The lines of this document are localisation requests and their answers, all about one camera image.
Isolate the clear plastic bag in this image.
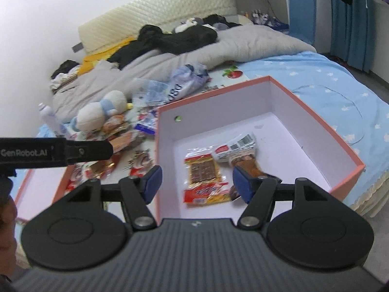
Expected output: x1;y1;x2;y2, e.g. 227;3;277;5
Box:
132;77;170;104

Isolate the black jacket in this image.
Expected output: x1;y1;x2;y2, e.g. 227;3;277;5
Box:
107;24;219;70

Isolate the blue chair back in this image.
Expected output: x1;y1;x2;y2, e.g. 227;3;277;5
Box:
288;0;317;47

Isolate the black white plush toy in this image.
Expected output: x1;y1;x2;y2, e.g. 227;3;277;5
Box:
173;17;205;33

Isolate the dark clothes heap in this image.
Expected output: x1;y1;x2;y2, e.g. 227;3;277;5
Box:
203;14;242;31

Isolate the cream quilted headboard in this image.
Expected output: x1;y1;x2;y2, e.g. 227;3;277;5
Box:
78;0;238;56

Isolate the white spray bottle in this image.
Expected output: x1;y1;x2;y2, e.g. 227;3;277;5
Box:
38;103;66;136

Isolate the brown snack packet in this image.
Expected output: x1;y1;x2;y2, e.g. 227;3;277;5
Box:
108;130;144;153

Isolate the blue curtain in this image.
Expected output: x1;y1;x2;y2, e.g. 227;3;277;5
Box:
329;0;389;72

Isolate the pink box lid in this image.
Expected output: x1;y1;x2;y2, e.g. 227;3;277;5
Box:
14;158;93;221

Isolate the blue printed bed sheet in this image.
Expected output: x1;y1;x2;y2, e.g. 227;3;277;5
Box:
15;50;389;218

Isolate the black power cable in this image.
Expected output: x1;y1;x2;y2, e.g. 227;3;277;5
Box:
264;0;278;19

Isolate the red yellow snack packet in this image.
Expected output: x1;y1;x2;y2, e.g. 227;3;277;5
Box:
183;153;232;205

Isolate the pile of folded clothes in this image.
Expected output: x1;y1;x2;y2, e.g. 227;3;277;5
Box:
50;60;82;91

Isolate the grey duvet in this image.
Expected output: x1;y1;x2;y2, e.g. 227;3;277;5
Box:
52;24;317;121

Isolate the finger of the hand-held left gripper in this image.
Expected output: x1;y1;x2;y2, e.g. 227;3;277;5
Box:
63;140;115;166

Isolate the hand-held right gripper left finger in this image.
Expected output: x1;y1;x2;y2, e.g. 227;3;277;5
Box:
65;165;163;230

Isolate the group of small bottles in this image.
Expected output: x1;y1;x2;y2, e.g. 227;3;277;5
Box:
252;9;290;31

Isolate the red white snack packet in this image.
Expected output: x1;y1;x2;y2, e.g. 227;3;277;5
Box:
137;109;159;126

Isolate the yellow cloth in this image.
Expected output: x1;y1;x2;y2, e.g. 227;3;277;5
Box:
77;36;136;76

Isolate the clear barcode snack packet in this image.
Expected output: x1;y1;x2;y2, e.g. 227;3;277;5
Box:
212;132;274;202

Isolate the crumpled blue plastic bag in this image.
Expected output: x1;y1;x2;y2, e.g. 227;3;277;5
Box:
165;64;212;104

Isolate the white blue plush toy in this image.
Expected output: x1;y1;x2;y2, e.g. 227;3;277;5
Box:
71;90;134;133

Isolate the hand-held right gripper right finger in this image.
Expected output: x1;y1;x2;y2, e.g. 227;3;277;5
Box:
232;166;329;230

